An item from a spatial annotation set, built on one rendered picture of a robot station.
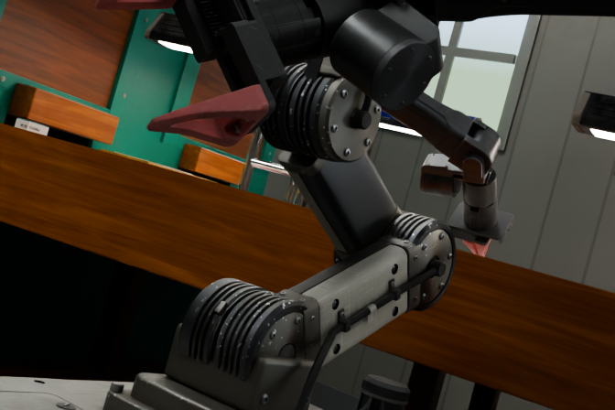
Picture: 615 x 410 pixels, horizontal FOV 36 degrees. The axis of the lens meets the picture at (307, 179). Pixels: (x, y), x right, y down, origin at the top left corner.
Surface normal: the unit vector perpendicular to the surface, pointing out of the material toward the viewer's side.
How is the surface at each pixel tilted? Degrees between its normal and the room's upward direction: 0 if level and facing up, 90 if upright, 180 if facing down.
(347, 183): 90
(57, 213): 90
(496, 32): 90
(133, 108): 90
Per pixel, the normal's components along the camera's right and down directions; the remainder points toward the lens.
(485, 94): -0.58, -0.20
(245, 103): 0.13, -0.25
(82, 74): 0.87, 0.22
